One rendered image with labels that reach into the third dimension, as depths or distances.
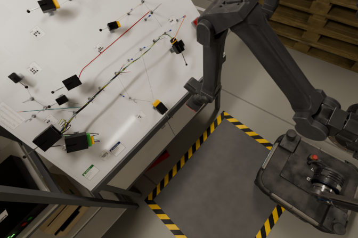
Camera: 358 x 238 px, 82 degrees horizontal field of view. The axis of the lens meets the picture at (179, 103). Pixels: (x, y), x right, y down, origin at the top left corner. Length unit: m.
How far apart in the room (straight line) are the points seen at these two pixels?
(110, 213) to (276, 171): 1.35
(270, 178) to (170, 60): 1.17
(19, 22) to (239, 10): 0.98
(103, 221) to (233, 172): 1.16
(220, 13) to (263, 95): 1.92
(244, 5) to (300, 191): 1.57
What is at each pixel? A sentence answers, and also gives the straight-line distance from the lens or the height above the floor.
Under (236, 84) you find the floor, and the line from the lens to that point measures 2.38.
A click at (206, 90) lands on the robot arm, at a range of 0.79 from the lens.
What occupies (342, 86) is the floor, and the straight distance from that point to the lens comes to 2.65.
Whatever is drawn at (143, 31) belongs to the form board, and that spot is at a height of 1.21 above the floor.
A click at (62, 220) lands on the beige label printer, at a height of 0.78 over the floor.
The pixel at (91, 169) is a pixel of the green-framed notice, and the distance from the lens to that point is 1.26.
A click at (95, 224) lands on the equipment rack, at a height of 0.24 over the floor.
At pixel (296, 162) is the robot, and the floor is 0.26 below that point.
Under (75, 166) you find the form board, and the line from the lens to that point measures 1.25.
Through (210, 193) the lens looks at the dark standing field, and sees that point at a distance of 2.00.
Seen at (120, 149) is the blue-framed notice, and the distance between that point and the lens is 1.25.
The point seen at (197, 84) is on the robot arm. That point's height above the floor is 1.26.
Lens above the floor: 2.00
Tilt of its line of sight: 61 degrees down
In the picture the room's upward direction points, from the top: 19 degrees counter-clockwise
